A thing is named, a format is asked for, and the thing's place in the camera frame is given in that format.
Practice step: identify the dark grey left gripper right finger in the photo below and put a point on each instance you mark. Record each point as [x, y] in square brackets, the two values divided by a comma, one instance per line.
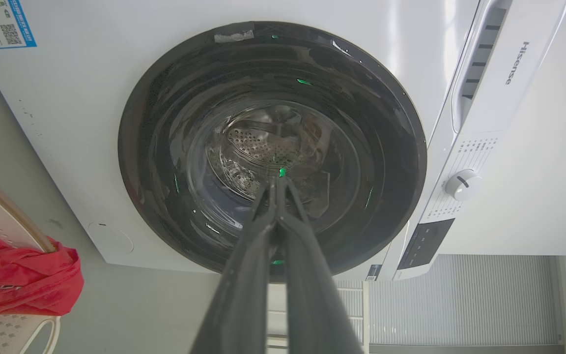
[312, 305]

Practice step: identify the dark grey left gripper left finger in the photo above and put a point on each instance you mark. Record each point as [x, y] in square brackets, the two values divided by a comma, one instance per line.
[243, 295]

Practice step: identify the round dark washing machine door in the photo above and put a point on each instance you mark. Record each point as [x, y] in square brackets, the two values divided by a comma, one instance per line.
[199, 123]

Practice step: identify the white washing machine dial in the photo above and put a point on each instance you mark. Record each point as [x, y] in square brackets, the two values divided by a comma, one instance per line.
[463, 184]

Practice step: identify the red garment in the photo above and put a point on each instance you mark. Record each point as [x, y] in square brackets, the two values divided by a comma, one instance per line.
[22, 280]

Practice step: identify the white Hisense washing machine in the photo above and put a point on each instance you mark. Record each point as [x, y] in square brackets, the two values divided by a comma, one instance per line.
[91, 113]

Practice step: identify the blue energy label sticker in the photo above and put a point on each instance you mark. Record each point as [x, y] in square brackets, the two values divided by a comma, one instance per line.
[1, 22]

